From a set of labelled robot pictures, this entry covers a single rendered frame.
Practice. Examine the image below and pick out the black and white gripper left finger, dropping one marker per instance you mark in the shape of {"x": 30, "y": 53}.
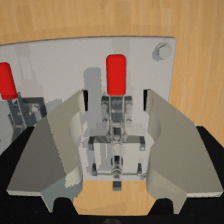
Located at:
{"x": 43, "y": 162}

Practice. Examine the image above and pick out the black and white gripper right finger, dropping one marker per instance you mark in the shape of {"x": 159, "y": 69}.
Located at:
{"x": 186, "y": 163}

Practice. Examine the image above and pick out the toggle clamp with red handle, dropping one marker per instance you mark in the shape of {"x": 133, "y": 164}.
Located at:
{"x": 32, "y": 111}
{"x": 116, "y": 85}

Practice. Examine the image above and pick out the grey fixture plate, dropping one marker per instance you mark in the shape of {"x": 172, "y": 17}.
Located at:
{"x": 55, "y": 69}

